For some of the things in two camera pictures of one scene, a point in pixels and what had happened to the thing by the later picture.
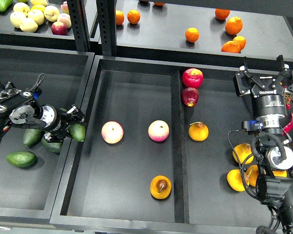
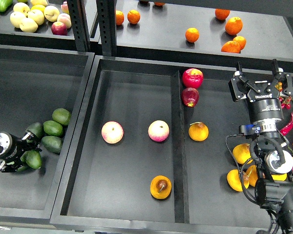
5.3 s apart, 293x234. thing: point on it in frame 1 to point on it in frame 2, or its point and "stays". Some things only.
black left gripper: [66, 119] to [19, 146]
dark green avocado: [77, 131] to [33, 159]
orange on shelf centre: [192, 34] stays
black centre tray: [157, 150] stays
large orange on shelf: [234, 25] stays
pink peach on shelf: [65, 18] stays
